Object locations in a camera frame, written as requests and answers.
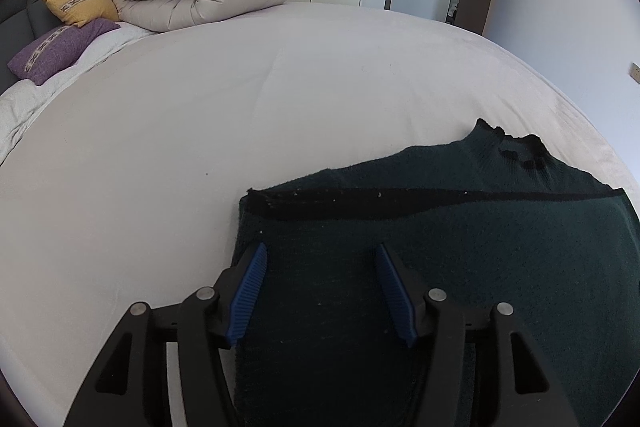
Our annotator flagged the purple patterned pillow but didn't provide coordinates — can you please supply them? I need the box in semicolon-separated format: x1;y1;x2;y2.
7;18;121;85

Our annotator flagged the yellow patterned pillow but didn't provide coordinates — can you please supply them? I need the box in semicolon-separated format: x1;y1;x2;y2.
41;0;121;28

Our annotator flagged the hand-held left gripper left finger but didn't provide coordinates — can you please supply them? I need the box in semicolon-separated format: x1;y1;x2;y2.
62;242;269;427

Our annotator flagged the dark green sweater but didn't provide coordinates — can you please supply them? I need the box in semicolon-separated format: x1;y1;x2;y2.
233;118;640;427

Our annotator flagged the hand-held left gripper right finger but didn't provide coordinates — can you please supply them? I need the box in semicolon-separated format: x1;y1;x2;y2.
375;244;581;427

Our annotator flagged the white bed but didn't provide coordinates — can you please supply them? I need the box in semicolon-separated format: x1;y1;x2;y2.
0;1;632;427

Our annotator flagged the white pillow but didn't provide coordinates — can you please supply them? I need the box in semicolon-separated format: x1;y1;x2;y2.
0;21;161;168

